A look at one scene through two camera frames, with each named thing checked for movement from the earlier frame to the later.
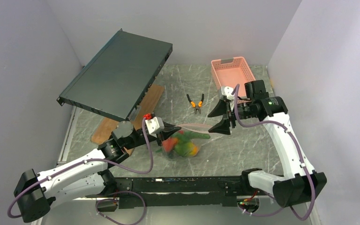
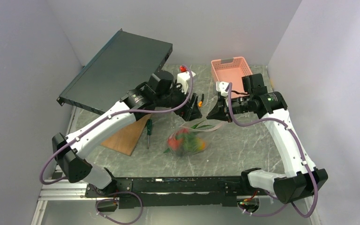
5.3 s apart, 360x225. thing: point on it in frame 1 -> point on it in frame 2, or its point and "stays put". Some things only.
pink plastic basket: x=231 y=71 stays put
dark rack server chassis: x=116 y=82 stays put
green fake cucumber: x=189 y=136 -> x=195 y=126
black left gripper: x=169 y=129 -> x=191 y=111
